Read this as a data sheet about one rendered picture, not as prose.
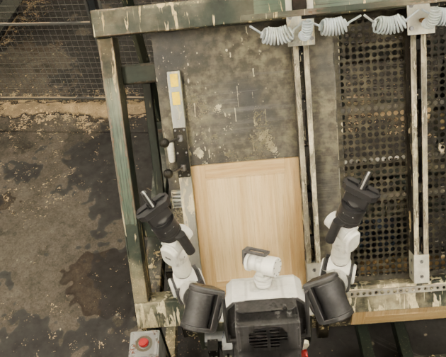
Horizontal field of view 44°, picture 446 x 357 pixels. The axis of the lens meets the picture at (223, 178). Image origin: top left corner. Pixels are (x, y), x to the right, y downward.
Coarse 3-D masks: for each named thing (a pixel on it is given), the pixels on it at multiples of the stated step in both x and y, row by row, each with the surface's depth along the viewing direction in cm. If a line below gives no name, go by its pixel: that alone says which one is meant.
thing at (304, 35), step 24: (288, 0) 202; (312, 0) 202; (288, 24) 204; (312, 24) 192; (312, 120) 215; (312, 144) 217; (312, 168) 219; (312, 192) 222; (312, 216) 226; (312, 240) 227; (312, 264) 228
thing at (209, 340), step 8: (200, 336) 246; (208, 336) 242; (216, 336) 241; (224, 336) 241; (200, 344) 252; (208, 344) 236; (216, 344) 236; (224, 344) 236; (304, 344) 237; (208, 352) 235; (216, 352) 236; (224, 352) 236; (232, 352) 236
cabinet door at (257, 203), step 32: (256, 160) 225; (288, 160) 224; (224, 192) 228; (256, 192) 228; (288, 192) 227; (224, 224) 231; (256, 224) 231; (288, 224) 230; (224, 256) 235; (288, 256) 234; (224, 288) 238
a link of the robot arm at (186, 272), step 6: (186, 264) 205; (174, 270) 207; (180, 270) 206; (186, 270) 207; (192, 270) 214; (174, 276) 212; (180, 276) 209; (186, 276) 210; (192, 276) 212; (198, 276) 212; (180, 282) 211
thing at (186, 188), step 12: (168, 72) 215; (180, 72) 217; (168, 84) 216; (180, 84) 216; (180, 96) 217; (180, 108) 218; (180, 120) 220; (180, 180) 225; (192, 192) 226; (192, 204) 227; (192, 216) 228; (192, 228) 230; (192, 240) 231; (192, 264) 233
